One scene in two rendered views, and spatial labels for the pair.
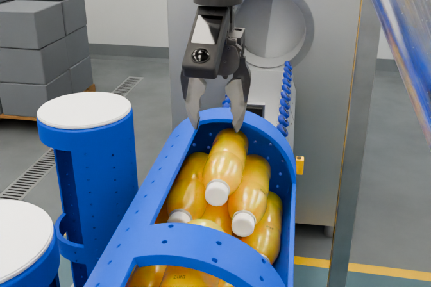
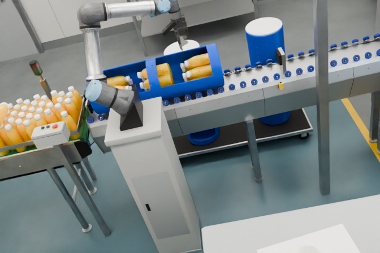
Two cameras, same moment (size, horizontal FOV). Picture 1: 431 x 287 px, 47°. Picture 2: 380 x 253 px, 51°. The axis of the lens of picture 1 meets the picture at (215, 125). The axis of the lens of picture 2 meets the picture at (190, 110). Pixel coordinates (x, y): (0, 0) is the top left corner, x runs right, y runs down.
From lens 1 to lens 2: 248 cm
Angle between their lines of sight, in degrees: 72
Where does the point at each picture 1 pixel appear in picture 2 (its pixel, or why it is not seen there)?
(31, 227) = not seen: hidden behind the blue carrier
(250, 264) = (151, 72)
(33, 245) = not seen: hidden behind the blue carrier
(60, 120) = (249, 27)
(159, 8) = not seen: outside the picture
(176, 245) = (147, 61)
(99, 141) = (252, 40)
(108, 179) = (255, 55)
